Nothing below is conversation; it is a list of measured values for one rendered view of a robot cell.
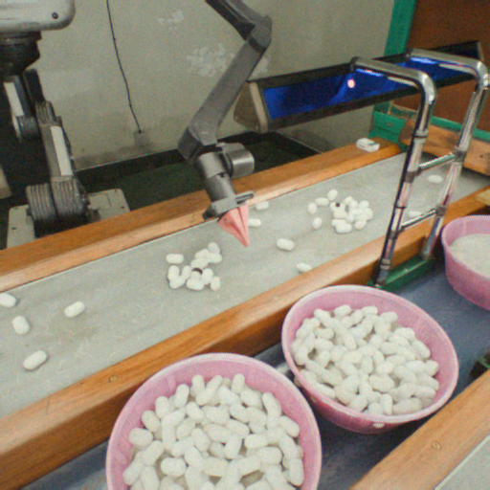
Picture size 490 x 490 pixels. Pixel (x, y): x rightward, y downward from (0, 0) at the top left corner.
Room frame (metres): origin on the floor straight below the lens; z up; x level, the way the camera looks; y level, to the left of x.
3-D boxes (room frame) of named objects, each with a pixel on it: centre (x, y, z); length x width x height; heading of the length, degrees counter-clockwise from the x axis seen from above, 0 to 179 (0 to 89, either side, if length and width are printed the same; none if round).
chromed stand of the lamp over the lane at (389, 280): (0.74, -0.30, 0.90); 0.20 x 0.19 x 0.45; 124
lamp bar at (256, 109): (0.81, -0.26, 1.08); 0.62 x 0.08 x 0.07; 124
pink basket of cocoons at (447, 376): (0.42, -0.20, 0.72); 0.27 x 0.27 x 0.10
